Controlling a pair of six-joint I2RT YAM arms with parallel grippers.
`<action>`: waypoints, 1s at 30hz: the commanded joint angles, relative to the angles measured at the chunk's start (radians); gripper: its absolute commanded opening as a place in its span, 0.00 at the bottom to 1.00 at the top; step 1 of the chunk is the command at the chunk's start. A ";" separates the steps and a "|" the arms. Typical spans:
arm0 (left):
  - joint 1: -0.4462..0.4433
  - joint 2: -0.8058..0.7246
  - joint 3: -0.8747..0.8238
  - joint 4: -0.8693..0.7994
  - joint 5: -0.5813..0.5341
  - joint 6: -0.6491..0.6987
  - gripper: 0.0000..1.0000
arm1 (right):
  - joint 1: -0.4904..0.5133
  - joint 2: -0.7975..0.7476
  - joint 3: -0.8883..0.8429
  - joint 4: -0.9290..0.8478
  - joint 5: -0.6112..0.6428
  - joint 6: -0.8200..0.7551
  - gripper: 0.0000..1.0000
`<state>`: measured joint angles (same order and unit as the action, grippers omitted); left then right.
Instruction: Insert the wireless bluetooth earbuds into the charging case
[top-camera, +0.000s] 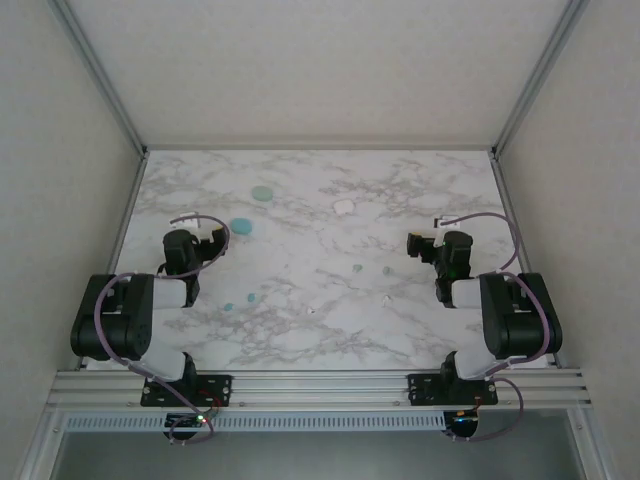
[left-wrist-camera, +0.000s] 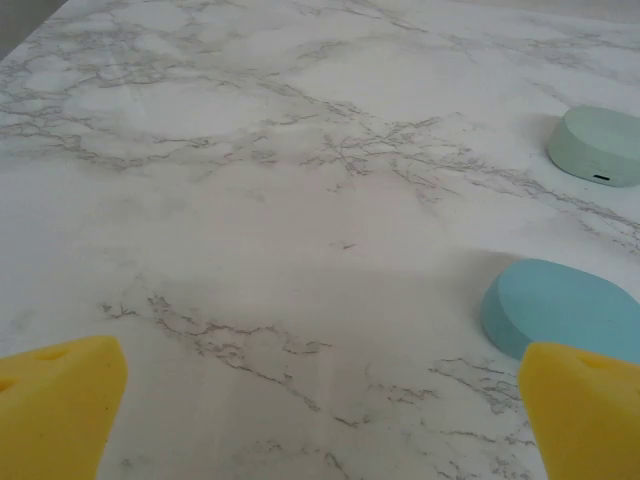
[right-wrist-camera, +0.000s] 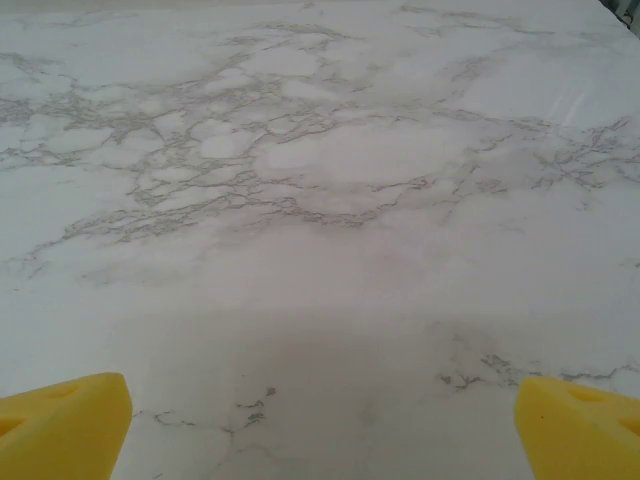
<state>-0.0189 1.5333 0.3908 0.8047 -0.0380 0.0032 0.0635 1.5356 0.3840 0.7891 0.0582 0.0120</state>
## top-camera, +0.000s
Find aluminium table back rail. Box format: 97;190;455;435
143;144;496;152

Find aluminium table side rail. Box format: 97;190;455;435
489;156;559;370
79;151;151;372

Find aluminium frame leg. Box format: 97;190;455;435
17;405;67;480
568;407;616;480

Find white slotted cable duct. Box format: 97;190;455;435
64;412;447;432

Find aluminium mounting rail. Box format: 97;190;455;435
47;368;594;409

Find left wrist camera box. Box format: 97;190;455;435
171;212;202;232

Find aluminium frame post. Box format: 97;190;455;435
489;0;591;159
47;0;150;157

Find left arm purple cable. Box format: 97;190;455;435
94;213;232;446

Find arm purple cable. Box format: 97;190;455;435
439;212;554;444
94;213;232;446

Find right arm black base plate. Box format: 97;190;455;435
407;372;500;407

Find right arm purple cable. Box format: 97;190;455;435
439;212;554;444

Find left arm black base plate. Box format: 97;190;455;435
139;373;234;407

